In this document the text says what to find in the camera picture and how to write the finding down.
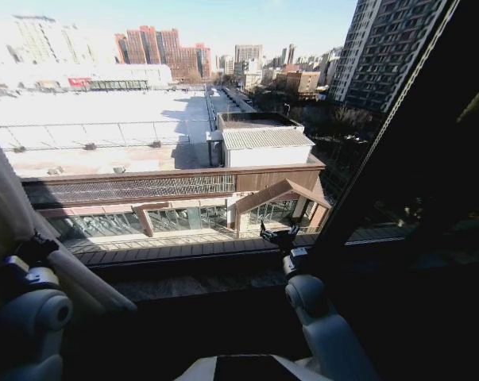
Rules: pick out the red high-rise building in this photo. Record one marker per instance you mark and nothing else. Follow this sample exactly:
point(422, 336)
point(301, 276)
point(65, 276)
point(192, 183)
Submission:
point(163, 49)

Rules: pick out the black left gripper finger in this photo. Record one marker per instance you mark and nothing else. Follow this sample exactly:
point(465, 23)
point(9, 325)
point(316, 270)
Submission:
point(44, 240)

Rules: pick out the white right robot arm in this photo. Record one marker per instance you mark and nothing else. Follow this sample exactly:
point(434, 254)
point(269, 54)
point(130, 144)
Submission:
point(326, 325)

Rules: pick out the white robot front shell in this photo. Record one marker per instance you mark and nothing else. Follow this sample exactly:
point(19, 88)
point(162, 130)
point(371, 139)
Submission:
point(247, 369)

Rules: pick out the brown gabled low building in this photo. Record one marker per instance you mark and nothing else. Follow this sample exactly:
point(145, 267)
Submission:
point(223, 198)

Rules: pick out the dark grey tower building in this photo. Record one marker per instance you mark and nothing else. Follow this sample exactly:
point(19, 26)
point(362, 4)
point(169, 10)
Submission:
point(378, 51)

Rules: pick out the grey stone window sill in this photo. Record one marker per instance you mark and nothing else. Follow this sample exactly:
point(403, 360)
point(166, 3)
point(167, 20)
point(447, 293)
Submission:
point(199, 282)

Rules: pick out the white flat-roofed building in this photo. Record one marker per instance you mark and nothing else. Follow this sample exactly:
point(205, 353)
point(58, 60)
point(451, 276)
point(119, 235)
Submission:
point(88, 131)

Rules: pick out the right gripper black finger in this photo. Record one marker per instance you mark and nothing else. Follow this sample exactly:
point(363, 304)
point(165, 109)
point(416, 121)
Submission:
point(294, 229)
point(263, 229)

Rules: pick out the beige fabric curtain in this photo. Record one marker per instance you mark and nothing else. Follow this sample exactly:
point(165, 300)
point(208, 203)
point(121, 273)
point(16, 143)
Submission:
point(12, 206)

